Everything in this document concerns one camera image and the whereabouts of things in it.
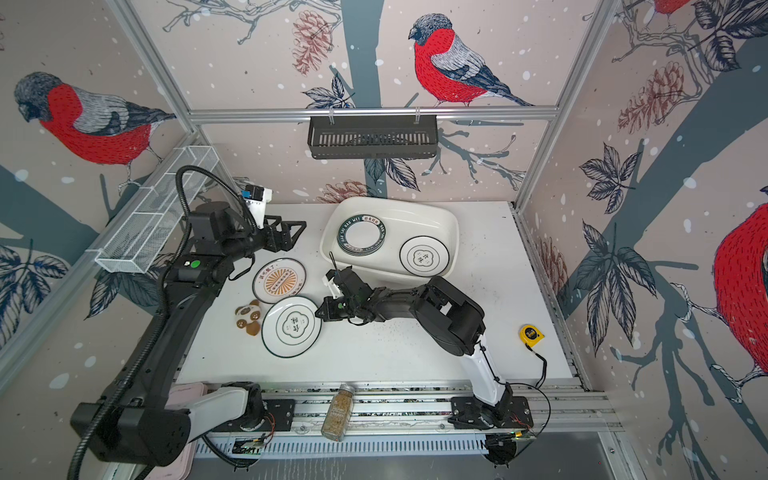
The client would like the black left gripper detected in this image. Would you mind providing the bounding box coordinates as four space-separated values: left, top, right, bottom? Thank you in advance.
222 212 306 263

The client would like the white flower plate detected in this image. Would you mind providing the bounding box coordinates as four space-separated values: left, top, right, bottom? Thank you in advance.
261 296 323 359
399 236 451 277

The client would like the green rim plate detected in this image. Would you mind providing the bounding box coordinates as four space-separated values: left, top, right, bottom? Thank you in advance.
336 214 387 256

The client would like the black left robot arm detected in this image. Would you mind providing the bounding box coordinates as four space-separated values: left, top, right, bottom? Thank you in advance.
67 202 307 479

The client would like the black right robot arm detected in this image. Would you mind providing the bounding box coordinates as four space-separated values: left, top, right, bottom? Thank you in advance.
315 267 528 430

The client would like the white plastic bin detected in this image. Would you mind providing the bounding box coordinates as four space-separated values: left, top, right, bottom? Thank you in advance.
319 197 459 286

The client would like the sunburst plate left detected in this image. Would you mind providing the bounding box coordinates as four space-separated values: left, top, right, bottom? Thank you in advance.
252 258 307 304

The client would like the spice jar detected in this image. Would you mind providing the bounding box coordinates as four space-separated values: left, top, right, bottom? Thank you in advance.
321 384 355 442

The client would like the yellow tape measure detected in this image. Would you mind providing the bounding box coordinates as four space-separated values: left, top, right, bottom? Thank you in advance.
519 324 545 349

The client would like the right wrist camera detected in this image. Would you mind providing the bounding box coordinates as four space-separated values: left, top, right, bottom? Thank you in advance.
323 278 343 299

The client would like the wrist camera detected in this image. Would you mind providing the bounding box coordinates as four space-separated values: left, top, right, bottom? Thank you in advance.
241 184 273 229
323 278 343 299

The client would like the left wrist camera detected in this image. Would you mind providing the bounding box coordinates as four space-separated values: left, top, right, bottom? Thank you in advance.
241 184 273 229

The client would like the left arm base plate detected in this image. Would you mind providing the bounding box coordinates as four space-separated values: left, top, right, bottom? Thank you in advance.
213 399 296 433

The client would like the white wire mesh shelf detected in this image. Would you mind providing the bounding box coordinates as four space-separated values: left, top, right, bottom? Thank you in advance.
95 145 219 273

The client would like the black wall basket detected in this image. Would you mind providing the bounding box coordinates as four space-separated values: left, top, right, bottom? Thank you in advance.
307 115 439 160

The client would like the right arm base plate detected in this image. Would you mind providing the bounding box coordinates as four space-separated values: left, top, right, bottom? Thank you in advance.
448 395 534 430

